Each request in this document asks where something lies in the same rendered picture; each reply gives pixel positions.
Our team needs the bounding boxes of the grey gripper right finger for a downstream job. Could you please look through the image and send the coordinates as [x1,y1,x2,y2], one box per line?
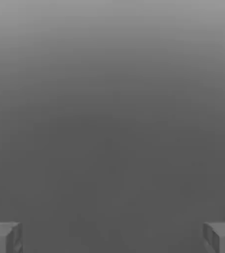
[202,221,225,253]

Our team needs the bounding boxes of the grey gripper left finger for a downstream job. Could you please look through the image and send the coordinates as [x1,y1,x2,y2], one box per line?
[0,221,24,253]

